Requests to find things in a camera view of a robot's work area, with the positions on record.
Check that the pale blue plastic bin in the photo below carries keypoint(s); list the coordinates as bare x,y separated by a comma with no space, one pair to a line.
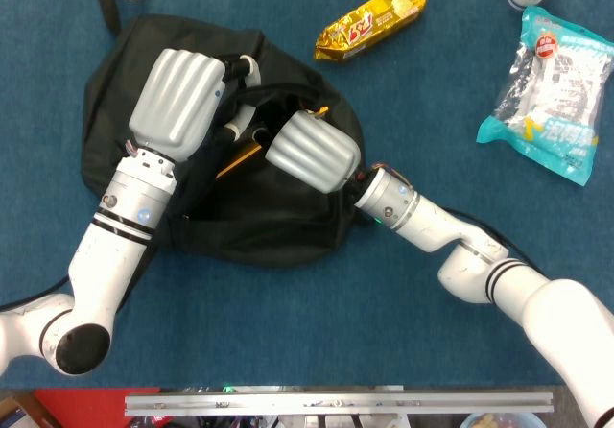
503,420

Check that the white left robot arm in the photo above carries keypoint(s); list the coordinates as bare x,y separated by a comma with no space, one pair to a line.
110,255

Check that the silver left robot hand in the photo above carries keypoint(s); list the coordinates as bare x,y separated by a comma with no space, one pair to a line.
172,102

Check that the red panel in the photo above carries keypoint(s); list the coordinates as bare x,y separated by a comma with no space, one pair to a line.
81,406

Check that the brown cardboard box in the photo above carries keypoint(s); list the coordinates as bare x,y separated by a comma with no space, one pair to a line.
19,413

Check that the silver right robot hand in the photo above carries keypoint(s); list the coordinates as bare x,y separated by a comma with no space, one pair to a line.
312,152

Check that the gold foil biscuit packet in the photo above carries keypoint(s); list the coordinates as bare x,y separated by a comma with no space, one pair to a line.
369,22

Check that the teal plastic snack bag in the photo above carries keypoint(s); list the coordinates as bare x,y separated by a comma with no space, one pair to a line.
551,97

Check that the black fabric backpack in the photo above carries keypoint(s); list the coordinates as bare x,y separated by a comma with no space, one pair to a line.
268,226

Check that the yellow and white book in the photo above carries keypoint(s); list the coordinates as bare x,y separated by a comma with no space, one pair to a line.
240,160

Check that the aluminium profile rail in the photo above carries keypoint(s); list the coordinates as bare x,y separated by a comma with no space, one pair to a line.
336,404

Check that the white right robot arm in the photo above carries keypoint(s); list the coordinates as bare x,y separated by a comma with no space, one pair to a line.
551,313

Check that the blue felt table cover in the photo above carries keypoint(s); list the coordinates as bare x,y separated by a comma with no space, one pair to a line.
288,327

